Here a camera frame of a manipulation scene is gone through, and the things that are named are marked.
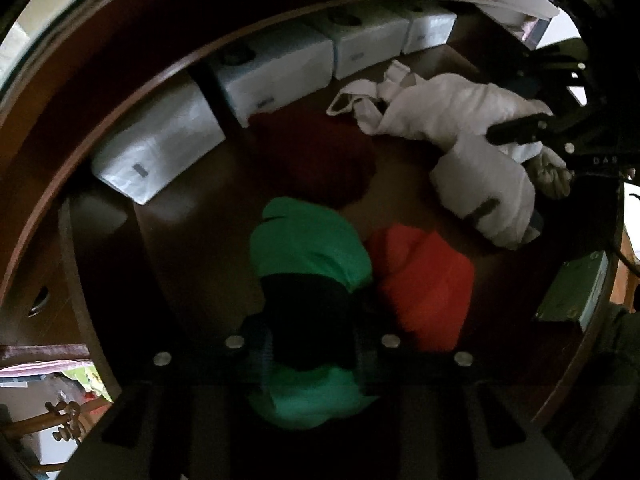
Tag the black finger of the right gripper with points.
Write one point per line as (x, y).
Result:
(521, 131)

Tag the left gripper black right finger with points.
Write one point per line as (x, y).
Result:
(467, 414)

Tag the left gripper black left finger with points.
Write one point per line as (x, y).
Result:
(183, 409)

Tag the white dotted underwear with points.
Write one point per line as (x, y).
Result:
(492, 184)

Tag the green underwear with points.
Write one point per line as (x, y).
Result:
(311, 266)

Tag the orange underwear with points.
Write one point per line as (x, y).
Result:
(426, 280)

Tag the open wooden drawer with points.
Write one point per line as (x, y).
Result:
(184, 260)

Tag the green cartoon bag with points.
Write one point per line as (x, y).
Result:
(88, 377)

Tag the wooden coat rack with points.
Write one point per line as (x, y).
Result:
(71, 421)

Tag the white tissue box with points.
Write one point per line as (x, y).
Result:
(270, 70)
(429, 26)
(363, 35)
(158, 142)

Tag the dark wooden desk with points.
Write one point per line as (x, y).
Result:
(96, 60)

